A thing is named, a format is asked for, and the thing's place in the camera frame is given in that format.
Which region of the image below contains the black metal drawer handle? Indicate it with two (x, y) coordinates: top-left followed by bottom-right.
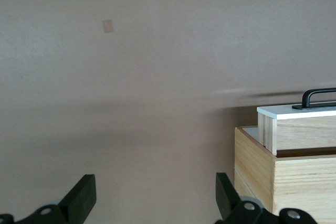
(292, 87), (336, 110)

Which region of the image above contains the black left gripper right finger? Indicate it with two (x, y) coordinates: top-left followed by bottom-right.
(215, 172), (319, 224)

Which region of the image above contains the white-fronted drawer with handle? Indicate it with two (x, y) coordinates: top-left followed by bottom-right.
(256, 104), (336, 156)

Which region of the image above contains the beige square tape patch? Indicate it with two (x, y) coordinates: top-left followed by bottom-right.
(101, 19), (114, 35)

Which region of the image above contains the light wooden drawer cabinet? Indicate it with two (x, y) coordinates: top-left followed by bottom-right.
(234, 126), (336, 224)

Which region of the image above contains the white-fronted plain drawer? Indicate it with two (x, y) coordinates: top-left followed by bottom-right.
(241, 126), (264, 147)

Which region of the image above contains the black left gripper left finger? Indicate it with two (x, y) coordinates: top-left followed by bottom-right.
(0, 174), (97, 224)

